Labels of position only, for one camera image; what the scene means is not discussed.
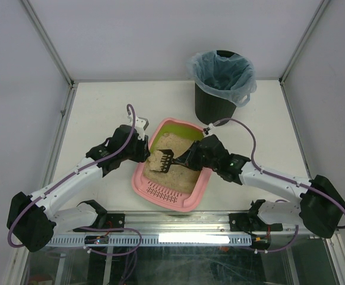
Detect pink litter box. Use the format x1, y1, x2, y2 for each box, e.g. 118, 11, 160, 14
131, 118, 212, 212

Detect white slotted cable duct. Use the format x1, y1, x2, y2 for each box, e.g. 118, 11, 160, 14
47, 233, 252, 248

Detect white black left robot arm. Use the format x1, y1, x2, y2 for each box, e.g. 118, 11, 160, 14
7, 125, 150, 252

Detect black litter scoop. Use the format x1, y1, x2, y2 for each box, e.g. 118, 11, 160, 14
149, 149, 180, 173

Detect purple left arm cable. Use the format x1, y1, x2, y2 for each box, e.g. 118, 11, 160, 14
7, 103, 145, 283

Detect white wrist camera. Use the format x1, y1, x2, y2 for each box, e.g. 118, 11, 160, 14
202, 123, 216, 137
128, 111, 149, 140

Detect black ribbed trash bin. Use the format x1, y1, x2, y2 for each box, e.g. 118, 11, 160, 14
194, 50, 238, 125

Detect litter clump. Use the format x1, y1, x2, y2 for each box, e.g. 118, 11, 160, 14
148, 157, 161, 172

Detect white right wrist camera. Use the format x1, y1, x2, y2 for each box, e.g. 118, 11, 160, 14
202, 123, 216, 137

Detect aluminium mounting rail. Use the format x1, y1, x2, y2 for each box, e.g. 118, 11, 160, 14
20, 210, 338, 237

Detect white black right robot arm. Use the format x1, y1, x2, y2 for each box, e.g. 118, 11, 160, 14
174, 135, 345, 238

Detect blue plastic bin liner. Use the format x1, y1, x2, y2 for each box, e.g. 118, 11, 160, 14
186, 50, 257, 107

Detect beige litter pellets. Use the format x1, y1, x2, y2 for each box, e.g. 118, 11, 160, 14
143, 132, 200, 194

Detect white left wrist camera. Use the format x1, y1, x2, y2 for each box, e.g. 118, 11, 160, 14
128, 111, 149, 140

